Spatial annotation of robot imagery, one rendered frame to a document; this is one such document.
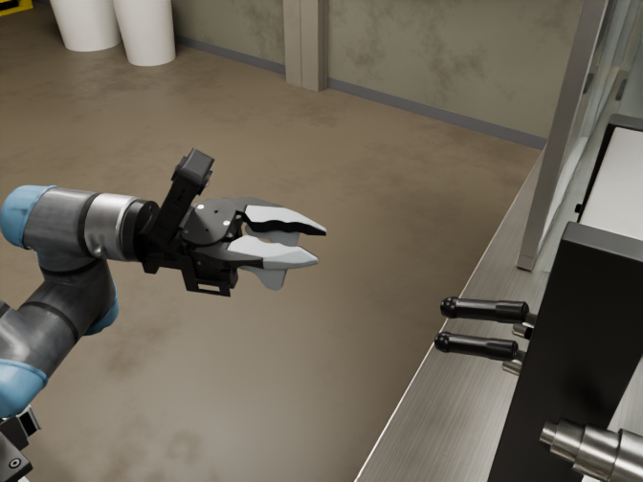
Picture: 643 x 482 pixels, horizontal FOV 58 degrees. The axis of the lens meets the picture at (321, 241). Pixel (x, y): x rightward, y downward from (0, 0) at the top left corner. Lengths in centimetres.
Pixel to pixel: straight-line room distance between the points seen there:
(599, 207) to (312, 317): 203
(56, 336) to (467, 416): 56
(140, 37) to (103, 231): 425
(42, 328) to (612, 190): 57
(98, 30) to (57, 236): 474
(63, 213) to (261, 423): 140
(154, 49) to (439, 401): 428
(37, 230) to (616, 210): 58
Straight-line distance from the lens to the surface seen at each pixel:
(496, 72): 365
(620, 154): 38
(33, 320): 71
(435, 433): 87
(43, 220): 70
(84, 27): 538
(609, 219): 31
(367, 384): 208
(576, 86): 99
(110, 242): 66
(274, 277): 62
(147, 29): 484
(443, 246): 271
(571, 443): 33
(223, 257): 59
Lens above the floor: 160
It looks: 36 degrees down
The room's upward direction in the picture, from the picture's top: straight up
